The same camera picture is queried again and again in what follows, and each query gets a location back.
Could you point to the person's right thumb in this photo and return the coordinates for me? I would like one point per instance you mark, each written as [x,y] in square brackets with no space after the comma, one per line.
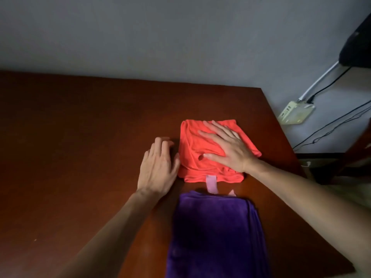
[214,157]

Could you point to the person's left hand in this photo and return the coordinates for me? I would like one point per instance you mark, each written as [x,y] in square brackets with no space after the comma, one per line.
[156,173]

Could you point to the black device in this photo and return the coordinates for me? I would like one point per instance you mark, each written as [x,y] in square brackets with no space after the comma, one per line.
[358,46]

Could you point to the person's left forearm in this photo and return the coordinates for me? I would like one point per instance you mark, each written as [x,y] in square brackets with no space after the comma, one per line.
[110,237]

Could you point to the person's right little finger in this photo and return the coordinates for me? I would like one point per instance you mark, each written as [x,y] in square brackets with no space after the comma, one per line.
[235,134]

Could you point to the folded purple towel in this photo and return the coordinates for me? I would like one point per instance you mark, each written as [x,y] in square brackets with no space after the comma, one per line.
[217,237]

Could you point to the person's right forearm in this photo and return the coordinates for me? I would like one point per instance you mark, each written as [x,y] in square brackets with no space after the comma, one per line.
[313,205]

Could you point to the orange cloth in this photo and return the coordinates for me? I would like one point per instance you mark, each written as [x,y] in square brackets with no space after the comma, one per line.
[192,150]

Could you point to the person's right middle finger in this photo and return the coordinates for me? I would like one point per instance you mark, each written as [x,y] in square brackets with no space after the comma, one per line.
[216,129]

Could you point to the person's right hand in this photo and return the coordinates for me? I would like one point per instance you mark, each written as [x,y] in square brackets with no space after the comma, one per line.
[234,153]

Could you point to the dark wooden chair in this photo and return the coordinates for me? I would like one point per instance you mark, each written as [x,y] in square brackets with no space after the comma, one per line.
[345,162]

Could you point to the white power strip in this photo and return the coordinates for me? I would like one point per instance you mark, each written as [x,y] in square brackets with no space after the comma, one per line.
[296,113]

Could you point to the pink fabric loop tag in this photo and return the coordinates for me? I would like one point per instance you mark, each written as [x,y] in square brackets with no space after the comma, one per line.
[212,184]

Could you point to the person's left thumb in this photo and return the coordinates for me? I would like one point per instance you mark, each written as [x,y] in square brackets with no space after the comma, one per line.
[176,163]

